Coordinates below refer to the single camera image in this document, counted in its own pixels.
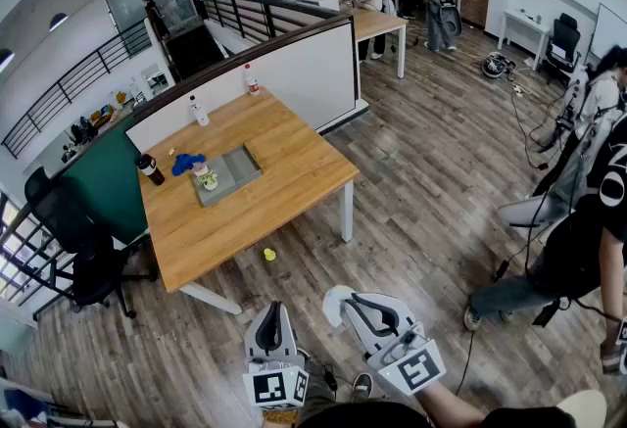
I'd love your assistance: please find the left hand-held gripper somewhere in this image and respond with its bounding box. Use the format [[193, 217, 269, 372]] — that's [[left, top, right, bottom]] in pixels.
[[242, 301, 312, 412]]

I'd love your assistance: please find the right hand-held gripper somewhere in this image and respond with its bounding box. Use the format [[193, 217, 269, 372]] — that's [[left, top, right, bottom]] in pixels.
[[343, 292, 448, 397]]

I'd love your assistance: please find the white cloth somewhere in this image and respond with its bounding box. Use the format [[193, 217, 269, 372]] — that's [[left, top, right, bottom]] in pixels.
[[322, 284, 357, 328]]

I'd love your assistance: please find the grey tray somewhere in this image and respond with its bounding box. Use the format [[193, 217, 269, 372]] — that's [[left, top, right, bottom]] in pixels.
[[191, 143, 265, 209]]

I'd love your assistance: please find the person's right forearm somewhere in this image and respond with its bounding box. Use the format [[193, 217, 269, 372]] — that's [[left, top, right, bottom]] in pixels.
[[414, 379, 499, 428]]

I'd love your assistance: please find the person's shoe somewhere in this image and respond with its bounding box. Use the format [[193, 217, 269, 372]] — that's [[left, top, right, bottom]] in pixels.
[[352, 372, 374, 401]]

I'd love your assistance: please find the person's black shirt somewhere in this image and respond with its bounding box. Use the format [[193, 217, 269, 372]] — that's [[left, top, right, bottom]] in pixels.
[[298, 399, 579, 428]]

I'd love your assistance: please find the green potted plant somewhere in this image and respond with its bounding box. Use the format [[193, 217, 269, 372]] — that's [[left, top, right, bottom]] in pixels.
[[194, 169, 220, 192]]

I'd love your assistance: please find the blue cloth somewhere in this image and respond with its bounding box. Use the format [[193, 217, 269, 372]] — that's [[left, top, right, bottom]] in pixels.
[[170, 152, 207, 177]]

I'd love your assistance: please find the black tumbler bottle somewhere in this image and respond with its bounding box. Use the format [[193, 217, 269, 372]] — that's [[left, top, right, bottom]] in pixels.
[[134, 153, 167, 186]]

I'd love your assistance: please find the green partition panel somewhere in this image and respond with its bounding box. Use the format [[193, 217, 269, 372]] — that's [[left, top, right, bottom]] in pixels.
[[61, 115, 151, 246]]

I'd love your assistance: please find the black office chair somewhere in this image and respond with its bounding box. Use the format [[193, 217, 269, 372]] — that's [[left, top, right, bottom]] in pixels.
[[24, 166, 158, 319], [540, 13, 584, 87]]

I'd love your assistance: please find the white bottle red cap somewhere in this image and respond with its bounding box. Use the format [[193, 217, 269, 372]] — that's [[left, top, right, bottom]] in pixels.
[[243, 63, 262, 97]]

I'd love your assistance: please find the white partition panel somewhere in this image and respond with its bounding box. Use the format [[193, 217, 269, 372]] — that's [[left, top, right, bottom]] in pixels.
[[124, 17, 359, 153]]

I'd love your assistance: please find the black metal railing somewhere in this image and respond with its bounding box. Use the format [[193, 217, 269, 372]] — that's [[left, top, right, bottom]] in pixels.
[[2, 19, 153, 159], [195, 0, 344, 44]]

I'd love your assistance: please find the whiteboard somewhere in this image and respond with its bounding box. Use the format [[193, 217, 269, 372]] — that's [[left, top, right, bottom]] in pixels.
[[587, 3, 627, 71]]

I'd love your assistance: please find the brown beaded bracelet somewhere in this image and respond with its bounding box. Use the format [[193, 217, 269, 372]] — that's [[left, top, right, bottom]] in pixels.
[[262, 408, 299, 424]]

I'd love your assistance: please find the round device with cables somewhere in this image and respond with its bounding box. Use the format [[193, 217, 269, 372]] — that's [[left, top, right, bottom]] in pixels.
[[482, 51, 516, 79]]

